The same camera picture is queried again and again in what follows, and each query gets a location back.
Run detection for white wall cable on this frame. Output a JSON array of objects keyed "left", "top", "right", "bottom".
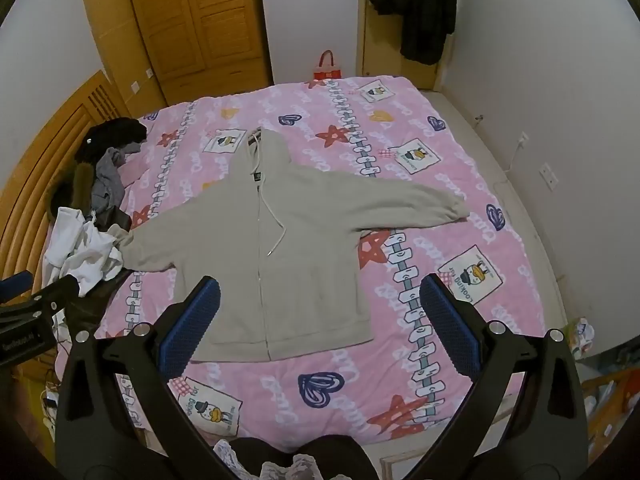
[{"left": 492, "top": 142, "right": 526, "bottom": 186}]

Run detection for tangled floor cables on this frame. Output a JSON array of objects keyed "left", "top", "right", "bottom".
[{"left": 37, "top": 367, "right": 65, "bottom": 433}]

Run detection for brown fur-trimmed coat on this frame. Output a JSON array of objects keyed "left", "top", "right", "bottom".
[{"left": 46, "top": 162, "right": 99, "bottom": 222}]

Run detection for black garment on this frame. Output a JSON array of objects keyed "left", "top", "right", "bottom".
[{"left": 84, "top": 117, "right": 149, "bottom": 163}]

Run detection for wooden wardrobe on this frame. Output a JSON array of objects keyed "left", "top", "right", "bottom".
[{"left": 79, "top": 0, "right": 273, "bottom": 111}]

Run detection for crumpled plastic packet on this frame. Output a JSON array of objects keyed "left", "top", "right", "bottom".
[{"left": 561, "top": 317, "right": 597, "bottom": 361}]

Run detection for grey garment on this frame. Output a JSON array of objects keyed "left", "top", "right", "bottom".
[{"left": 90, "top": 142, "right": 144, "bottom": 217}]

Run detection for wooden storage box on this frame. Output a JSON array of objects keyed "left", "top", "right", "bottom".
[{"left": 579, "top": 366, "right": 632, "bottom": 453}]

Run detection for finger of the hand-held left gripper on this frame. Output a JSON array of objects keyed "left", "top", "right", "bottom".
[
  {"left": 0, "top": 277, "right": 82, "bottom": 327},
  {"left": 0, "top": 271, "right": 34, "bottom": 307}
]

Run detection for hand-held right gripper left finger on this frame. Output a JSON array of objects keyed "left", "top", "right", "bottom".
[{"left": 54, "top": 275, "right": 241, "bottom": 480}]

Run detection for white mattress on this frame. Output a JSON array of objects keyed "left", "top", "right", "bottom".
[{"left": 422, "top": 89, "right": 569, "bottom": 333}]

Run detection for beige zip hoodie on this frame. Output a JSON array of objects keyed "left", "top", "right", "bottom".
[{"left": 116, "top": 129, "right": 472, "bottom": 363}]

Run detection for person's dark lace clothing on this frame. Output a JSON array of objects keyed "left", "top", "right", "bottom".
[{"left": 212, "top": 436, "right": 382, "bottom": 480}]

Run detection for wooden bed frame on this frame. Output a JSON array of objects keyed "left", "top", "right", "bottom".
[{"left": 377, "top": 446, "right": 432, "bottom": 480}]

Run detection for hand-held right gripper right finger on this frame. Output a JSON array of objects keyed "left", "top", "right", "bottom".
[{"left": 420, "top": 272, "right": 589, "bottom": 480}]

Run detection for white garment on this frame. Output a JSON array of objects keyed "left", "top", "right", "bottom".
[{"left": 42, "top": 206, "right": 125, "bottom": 297}]

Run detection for wooden door frame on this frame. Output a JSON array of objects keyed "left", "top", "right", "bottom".
[{"left": 359, "top": 0, "right": 463, "bottom": 92}]

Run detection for pink printed blanket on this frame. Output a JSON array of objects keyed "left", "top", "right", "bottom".
[{"left": 55, "top": 75, "right": 548, "bottom": 448}]

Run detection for wooden slatted headboard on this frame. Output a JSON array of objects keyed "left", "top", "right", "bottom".
[{"left": 0, "top": 70, "right": 132, "bottom": 281}]

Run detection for black hanging jacket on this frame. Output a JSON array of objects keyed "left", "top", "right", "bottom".
[{"left": 364, "top": 0, "right": 458, "bottom": 66}]

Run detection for red gift bag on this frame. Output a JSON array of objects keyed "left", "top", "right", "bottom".
[{"left": 312, "top": 50, "right": 344, "bottom": 82}]

